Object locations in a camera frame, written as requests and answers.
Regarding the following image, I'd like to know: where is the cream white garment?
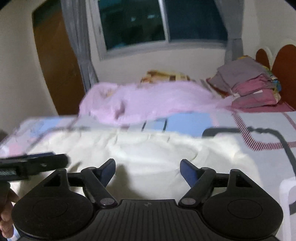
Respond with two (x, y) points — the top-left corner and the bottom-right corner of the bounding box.
(6, 131), (265, 209)

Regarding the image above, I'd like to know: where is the stack of folded clothes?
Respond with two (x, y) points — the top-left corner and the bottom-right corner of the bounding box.
(206, 56), (295, 113)

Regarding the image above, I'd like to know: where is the person's left hand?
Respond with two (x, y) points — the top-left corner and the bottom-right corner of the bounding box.
(1, 189), (19, 238)

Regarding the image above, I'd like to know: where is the pink blanket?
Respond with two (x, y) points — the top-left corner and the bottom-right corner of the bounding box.
(79, 81), (233, 126)

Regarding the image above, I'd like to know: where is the patterned bed sheet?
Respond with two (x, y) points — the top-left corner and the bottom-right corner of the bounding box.
(0, 111), (296, 241)

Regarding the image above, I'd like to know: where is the brown wooden door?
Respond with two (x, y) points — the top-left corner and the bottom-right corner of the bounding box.
(32, 1), (85, 115)

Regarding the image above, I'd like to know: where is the yellow patterned pillow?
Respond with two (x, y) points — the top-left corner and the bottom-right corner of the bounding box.
(140, 70), (194, 83)

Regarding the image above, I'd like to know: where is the red white headboard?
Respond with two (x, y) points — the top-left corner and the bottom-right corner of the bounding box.
(255, 39), (296, 108)

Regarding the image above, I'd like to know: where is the sliding glass window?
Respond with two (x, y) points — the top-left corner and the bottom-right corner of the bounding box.
(89, 1), (228, 60)

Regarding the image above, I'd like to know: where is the left grey curtain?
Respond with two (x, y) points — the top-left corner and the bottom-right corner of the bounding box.
(61, 0), (98, 92)

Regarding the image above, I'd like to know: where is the grey curtain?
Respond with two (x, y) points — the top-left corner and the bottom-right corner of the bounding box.
(215, 0), (244, 63)
(61, 0), (98, 92)

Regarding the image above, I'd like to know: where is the right grey curtain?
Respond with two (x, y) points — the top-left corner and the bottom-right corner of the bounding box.
(215, 0), (244, 63)

